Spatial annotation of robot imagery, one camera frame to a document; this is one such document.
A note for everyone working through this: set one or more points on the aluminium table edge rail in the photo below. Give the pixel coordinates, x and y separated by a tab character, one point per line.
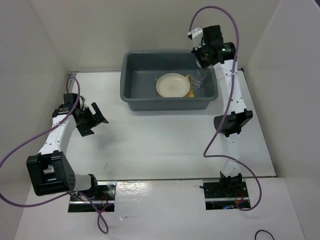
70	81

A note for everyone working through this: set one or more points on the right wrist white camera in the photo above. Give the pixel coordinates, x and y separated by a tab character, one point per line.
196	36

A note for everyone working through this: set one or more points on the clear plastic cup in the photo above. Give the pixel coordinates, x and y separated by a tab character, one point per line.
197	78

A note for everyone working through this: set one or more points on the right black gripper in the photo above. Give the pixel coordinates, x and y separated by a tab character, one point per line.
203	64

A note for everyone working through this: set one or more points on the white bowl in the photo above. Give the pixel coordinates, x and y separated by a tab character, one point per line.
172	85

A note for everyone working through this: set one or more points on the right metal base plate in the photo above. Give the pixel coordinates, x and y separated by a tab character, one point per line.
218	199

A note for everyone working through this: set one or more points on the yellow bamboo mat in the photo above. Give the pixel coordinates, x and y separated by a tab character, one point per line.
191	92

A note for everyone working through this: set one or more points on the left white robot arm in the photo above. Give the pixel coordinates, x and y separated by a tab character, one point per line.
49	170

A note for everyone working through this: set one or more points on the wrist white camera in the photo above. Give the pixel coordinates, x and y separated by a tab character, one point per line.
82	102
196	36

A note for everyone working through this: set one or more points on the grey plastic bin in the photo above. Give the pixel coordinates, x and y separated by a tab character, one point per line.
141	70

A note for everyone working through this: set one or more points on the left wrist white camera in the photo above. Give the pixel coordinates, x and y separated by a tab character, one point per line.
82	102

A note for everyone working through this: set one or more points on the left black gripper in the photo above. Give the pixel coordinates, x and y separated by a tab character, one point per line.
85	130

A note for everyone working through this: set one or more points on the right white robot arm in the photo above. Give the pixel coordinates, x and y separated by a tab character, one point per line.
235	112

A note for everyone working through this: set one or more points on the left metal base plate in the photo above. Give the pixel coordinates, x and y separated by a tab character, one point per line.
103	199

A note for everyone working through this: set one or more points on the metal base plate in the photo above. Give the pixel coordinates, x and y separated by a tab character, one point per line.
103	199
218	199

